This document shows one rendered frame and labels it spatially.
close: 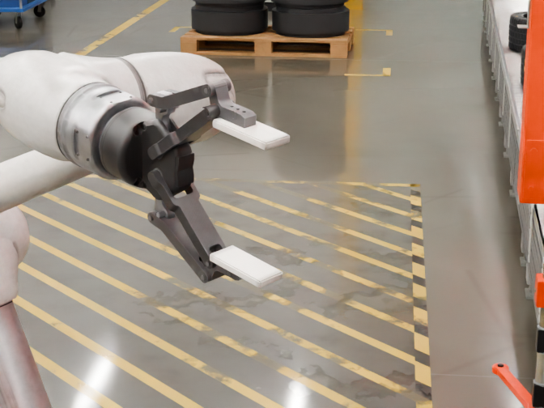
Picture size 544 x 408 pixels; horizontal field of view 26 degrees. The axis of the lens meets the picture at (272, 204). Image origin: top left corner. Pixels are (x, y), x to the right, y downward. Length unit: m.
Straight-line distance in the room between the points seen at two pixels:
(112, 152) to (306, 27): 8.74
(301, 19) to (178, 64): 8.53
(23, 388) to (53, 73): 0.68
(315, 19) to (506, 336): 5.92
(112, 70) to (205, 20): 8.77
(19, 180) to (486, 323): 3.09
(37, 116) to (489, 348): 3.10
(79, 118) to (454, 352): 3.05
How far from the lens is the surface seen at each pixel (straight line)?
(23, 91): 1.25
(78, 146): 1.19
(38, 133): 1.24
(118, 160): 1.15
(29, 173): 1.47
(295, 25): 9.89
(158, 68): 1.32
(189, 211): 1.14
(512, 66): 8.08
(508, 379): 3.75
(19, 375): 1.79
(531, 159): 3.98
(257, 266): 1.09
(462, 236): 5.32
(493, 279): 4.82
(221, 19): 9.97
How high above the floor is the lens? 1.66
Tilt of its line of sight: 17 degrees down
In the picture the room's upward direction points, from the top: straight up
